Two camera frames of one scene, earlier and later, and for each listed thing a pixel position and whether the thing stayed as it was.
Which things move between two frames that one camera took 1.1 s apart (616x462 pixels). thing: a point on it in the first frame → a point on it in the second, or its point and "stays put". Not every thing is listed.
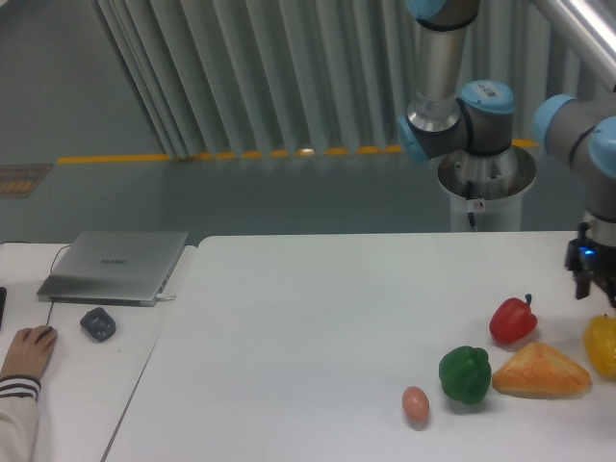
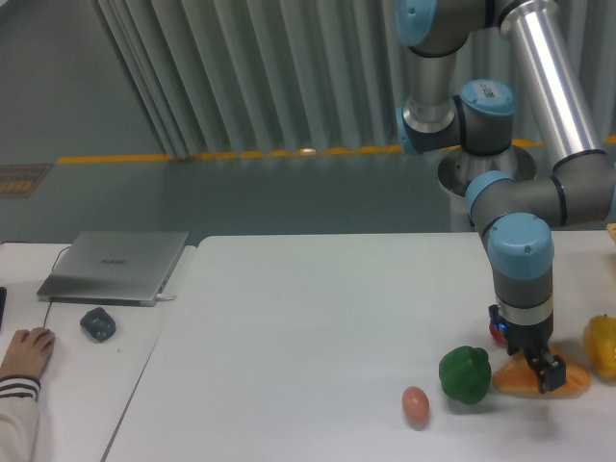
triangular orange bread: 538,371 stays put
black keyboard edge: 3,294 stays put
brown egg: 416,405 stays put
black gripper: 585,256 → 531,340
